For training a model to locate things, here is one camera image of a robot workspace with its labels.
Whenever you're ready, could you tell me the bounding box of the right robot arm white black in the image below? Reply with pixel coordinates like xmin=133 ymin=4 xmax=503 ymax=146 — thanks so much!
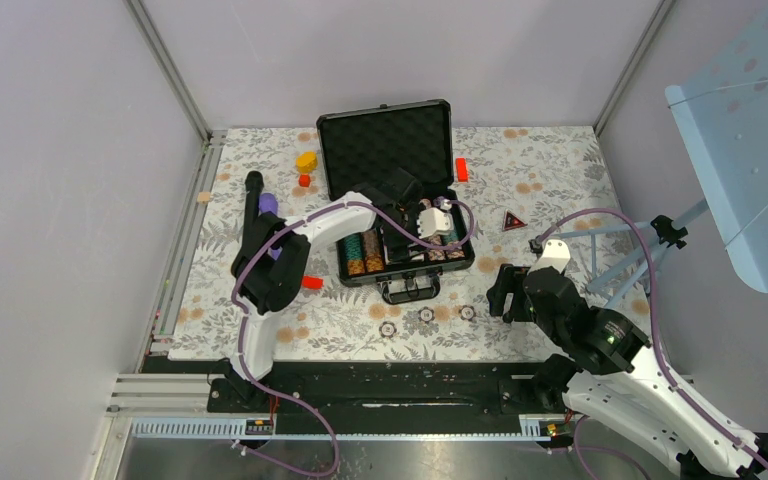
xmin=487 ymin=264 xmax=768 ymax=479

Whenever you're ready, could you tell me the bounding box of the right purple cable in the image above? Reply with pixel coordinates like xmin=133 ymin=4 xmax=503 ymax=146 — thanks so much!
xmin=532 ymin=208 xmax=768 ymax=480

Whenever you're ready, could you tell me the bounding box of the yellow cylinder block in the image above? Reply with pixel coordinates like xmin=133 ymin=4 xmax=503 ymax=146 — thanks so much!
xmin=295 ymin=151 xmax=318 ymax=175

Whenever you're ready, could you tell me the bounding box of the black microphone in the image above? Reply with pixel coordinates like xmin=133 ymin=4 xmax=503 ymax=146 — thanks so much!
xmin=243 ymin=170 xmax=264 ymax=230

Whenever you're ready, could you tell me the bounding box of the black poker chip case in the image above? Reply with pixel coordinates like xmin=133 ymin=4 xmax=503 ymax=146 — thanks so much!
xmin=316 ymin=99 xmax=475 ymax=305

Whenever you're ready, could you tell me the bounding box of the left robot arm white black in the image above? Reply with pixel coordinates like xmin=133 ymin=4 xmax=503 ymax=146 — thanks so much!
xmin=231 ymin=169 xmax=423 ymax=411

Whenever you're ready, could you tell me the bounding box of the floral table mat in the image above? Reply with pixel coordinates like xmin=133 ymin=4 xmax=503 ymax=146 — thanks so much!
xmin=168 ymin=127 xmax=618 ymax=362

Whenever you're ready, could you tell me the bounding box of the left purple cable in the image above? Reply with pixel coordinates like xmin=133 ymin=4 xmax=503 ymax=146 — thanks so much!
xmin=230 ymin=196 xmax=477 ymax=477

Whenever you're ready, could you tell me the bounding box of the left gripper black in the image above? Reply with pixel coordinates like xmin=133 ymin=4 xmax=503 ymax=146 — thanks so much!
xmin=380 ymin=205 xmax=431 ymax=262

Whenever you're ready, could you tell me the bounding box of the light blue tripod stand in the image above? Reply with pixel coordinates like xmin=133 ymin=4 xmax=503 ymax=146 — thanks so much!
xmin=529 ymin=199 xmax=709 ymax=306

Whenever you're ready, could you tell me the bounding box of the poker chip with die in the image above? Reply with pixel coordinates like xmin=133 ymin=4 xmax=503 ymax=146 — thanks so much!
xmin=418 ymin=307 xmax=436 ymax=323

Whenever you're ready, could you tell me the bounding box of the light blue perforated panel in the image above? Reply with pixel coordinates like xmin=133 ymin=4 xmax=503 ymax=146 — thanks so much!
xmin=665 ymin=7 xmax=768 ymax=293

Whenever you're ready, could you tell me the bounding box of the purple chip stack far right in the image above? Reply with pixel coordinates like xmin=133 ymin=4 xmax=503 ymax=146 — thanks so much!
xmin=442 ymin=195 xmax=468 ymax=261

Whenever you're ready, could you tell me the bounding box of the brown chip stack far left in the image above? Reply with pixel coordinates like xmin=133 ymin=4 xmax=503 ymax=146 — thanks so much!
xmin=342 ymin=234 xmax=366 ymax=276

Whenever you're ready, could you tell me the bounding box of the red black triangle card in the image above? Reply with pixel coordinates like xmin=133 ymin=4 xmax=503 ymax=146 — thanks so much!
xmin=502 ymin=211 xmax=527 ymax=232

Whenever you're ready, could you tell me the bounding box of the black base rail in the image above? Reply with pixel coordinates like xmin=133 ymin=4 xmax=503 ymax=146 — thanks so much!
xmin=142 ymin=355 xmax=579 ymax=436

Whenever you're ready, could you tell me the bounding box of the red block beside case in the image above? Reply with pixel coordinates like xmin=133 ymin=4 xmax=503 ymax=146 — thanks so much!
xmin=455 ymin=157 xmax=469 ymax=183

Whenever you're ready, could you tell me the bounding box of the purple cable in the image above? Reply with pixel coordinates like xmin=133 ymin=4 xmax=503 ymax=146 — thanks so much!
xmin=230 ymin=196 xmax=477 ymax=477
xmin=532 ymin=208 xmax=768 ymax=480

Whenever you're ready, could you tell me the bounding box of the red rectangular block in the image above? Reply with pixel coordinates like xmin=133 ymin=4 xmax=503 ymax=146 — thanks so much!
xmin=302 ymin=275 xmax=324 ymax=290

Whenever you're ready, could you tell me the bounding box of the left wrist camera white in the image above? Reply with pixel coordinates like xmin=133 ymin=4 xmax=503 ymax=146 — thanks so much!
xmin=417 ymin=207 xmax=455 ymax=239

